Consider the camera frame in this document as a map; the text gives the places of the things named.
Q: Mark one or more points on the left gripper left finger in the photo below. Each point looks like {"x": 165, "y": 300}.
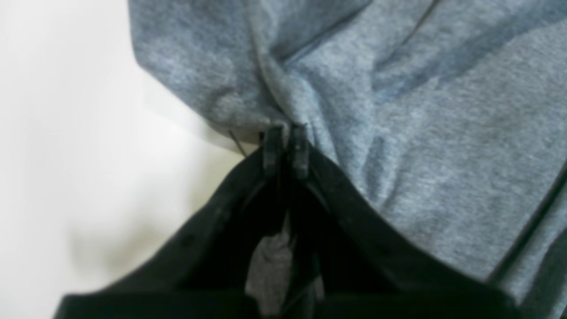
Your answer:
{"x": 200, "y": 273}

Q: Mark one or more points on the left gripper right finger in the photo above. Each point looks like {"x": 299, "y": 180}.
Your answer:
{"x": 360, "y": 267}

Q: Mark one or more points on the grey t-shirt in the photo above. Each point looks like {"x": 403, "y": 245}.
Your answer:
{"x": 449, "y": 116}

